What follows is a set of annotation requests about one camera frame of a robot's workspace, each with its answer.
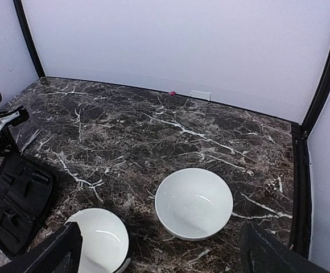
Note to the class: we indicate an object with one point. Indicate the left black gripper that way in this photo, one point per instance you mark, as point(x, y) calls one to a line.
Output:
point(10, 118)

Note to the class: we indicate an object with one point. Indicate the plain white bowl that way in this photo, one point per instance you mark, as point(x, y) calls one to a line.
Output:
point(193, 204)

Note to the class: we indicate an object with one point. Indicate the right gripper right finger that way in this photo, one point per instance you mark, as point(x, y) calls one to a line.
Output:
point(260, 251)

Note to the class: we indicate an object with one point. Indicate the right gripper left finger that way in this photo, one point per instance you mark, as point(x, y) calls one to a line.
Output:
point(60, 252)

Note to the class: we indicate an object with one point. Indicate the left black frame post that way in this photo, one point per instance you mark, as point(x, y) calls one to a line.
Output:
point(28, 38)

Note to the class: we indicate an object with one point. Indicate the black zippered tool case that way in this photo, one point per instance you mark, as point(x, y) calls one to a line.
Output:
point(27, 194)

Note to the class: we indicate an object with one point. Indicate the white and teal bowl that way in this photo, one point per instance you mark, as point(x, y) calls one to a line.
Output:
point(105, 241)

